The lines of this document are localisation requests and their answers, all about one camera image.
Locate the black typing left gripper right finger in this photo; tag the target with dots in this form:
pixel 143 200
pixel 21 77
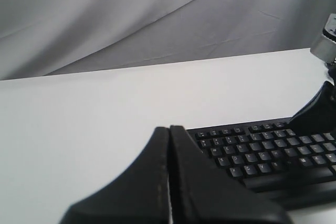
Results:
pixel 318 115

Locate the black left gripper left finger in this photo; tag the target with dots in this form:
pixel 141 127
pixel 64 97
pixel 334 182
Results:
pixel 138 195

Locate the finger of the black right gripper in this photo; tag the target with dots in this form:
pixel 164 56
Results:
pixel 202 193

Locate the black acer keyboard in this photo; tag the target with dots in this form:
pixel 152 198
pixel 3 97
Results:
pixel 270 158

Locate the grey fabric backdrop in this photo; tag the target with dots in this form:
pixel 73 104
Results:
pixel 49 37

